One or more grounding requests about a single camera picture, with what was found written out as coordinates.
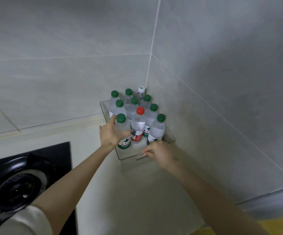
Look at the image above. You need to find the yellow patterned door film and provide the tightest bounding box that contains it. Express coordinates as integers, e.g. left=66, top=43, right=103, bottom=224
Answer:
left=191, top=216, right=283, bottom=235

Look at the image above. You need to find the clear white-capped water bottle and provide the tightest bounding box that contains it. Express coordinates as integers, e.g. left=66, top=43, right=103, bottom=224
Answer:
left=136, top=85, right=146, bottom=101

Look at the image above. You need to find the person's white shirt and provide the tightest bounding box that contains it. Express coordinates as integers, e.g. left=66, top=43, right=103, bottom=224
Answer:
left=0, top=205, right=53, bottom=235

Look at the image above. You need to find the white sliding door frame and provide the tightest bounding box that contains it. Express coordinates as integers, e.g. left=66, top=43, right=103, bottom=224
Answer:
left=237, top=184, right=283, bottom=219

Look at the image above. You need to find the cluster of green-capped water bottles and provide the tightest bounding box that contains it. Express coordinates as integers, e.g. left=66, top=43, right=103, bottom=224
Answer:
left=108, top=88, right=159, bottom=139

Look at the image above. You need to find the clear plastic tray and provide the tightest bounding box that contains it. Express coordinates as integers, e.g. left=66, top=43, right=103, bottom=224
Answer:
left=100, top=100, right=177, bottom=174

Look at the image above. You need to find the clear red-capped water bottle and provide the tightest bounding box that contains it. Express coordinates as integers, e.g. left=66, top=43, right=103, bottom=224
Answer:
left=131, top=107, right=146, bottom=142

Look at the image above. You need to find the person's right forearm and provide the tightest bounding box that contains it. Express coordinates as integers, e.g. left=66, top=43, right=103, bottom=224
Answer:
left=166, top=164, right=264, bottom=235

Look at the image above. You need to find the black gas burner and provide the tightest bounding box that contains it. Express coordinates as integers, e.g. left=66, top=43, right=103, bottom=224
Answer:
left=0, top=152, right=57, bottom=219

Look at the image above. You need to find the black glass gas stove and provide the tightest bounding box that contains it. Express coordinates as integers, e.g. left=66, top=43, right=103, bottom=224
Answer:
left=0, top=141, right=79, bottom=235

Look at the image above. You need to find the person's left hand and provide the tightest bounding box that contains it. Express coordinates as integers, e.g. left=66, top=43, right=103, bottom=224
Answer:
left=99, top=116, right=133, bottom=151

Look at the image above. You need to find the person's right hand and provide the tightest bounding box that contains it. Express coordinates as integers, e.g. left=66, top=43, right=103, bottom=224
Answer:
left=141, top=141, right=179, bottom=172

